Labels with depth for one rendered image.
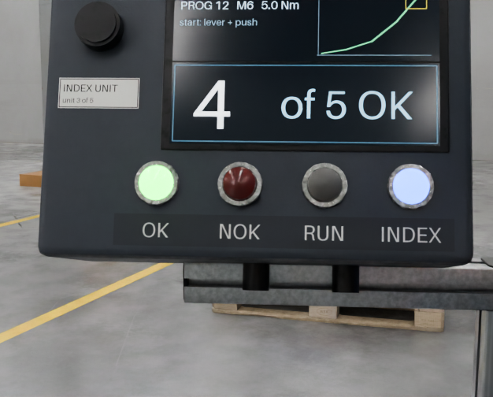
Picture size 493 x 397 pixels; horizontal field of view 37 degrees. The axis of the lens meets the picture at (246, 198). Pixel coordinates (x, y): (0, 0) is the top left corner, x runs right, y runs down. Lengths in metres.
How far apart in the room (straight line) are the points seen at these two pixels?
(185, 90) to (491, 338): 0.26
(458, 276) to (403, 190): 0.10
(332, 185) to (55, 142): 0.17
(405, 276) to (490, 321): 0.06
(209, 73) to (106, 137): 0.07
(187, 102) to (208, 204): 0.06
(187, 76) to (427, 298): 0.22
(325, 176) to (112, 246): 0.13
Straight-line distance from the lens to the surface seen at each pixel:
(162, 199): 0.44
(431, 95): 0.45
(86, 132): 0.46
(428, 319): 3.75
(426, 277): 0.51
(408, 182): 0.43
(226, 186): 0.43
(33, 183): 9.29
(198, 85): 0.45
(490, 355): 0.53
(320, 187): 0.42
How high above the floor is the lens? 1.17
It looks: 8 degrees down
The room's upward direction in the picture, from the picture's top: straight up
